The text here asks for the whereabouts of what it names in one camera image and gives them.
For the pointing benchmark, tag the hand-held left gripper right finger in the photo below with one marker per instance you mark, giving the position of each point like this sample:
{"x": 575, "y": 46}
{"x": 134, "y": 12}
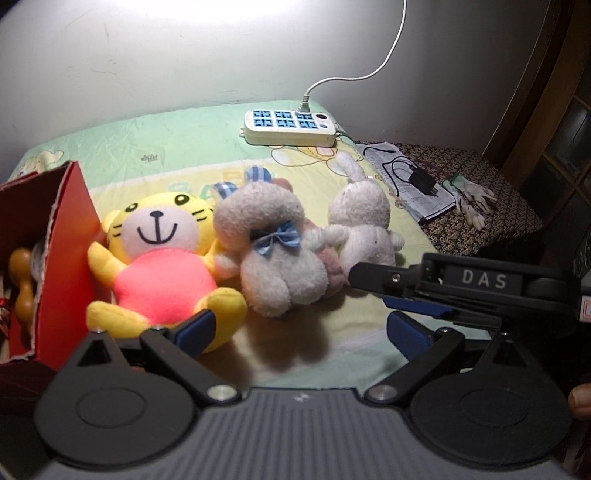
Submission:
{"x": 406, "y": 332}

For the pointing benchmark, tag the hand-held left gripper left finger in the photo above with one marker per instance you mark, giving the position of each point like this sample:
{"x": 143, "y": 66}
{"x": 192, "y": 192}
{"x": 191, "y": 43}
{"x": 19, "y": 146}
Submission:
{"x": 196, "y": 330}

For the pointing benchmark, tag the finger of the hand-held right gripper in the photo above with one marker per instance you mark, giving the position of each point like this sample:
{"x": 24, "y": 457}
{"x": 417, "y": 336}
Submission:
{"x": 378, "y": 277}
{"x": 415, "y": 303}

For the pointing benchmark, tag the white rabbit plush toy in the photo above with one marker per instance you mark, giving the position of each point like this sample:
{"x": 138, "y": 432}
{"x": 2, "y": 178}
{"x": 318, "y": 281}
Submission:
{"x": 364, "y": 217}

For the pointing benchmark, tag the yellow tiger plush toy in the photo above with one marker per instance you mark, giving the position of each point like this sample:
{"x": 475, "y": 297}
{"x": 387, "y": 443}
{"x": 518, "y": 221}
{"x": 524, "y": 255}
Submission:
{"x": 157, "y": 277}

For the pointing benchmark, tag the white plush with blue bow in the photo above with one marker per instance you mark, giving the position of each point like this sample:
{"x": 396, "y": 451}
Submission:
{"x": 272, "y": 272}

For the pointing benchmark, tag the red cardboard box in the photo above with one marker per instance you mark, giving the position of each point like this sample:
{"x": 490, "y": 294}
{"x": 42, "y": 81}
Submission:
{"x": 64, "y": 258}

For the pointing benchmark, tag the person's right hand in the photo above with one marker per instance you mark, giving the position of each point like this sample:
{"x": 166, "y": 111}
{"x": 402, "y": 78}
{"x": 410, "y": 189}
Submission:
{"x": 581, "y": 401}

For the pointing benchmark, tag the dark patterned cloth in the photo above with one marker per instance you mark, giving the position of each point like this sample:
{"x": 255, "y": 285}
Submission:
{"x": 498, "y": 221}

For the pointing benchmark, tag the stack of printed papers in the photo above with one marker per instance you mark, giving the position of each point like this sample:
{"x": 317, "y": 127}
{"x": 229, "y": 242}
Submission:
{"x": 429, "y": 205}

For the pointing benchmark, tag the white glove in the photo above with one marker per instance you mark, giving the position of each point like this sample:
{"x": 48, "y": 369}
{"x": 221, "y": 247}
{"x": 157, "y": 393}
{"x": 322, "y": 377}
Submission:
{"x": 472, "y": 214}
{"x": 478, "y": 194}

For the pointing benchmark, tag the black charger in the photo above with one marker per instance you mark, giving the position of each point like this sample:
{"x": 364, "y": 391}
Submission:
{"x": 422, "y": 181}

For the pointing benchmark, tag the white power strip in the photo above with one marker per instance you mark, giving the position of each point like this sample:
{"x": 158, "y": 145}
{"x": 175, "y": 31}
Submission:
{"x": 288, "y": 127}

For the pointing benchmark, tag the orange wooden toy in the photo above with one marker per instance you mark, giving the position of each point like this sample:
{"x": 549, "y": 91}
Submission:
{"x": 23, "y": 290}

